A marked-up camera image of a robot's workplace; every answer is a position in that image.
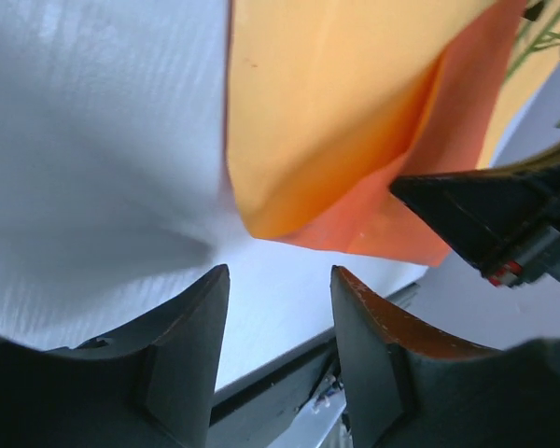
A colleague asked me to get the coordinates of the pink fake rose stem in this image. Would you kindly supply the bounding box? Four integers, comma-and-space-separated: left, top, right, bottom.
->
501, 0, 560, 132

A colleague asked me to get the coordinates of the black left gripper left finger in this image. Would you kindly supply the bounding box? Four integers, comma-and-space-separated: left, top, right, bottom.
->
0, 265, 230, 447

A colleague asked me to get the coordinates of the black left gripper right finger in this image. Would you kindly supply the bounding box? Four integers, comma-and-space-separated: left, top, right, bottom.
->
330, 266, 560, 447

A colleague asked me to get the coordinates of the orange wrapping paper sheet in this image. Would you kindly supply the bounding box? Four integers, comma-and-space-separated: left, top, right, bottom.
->
222, 0, 560, 268

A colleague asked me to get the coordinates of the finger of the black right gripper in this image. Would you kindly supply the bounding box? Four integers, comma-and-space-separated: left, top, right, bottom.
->
390, 162, 560, 287

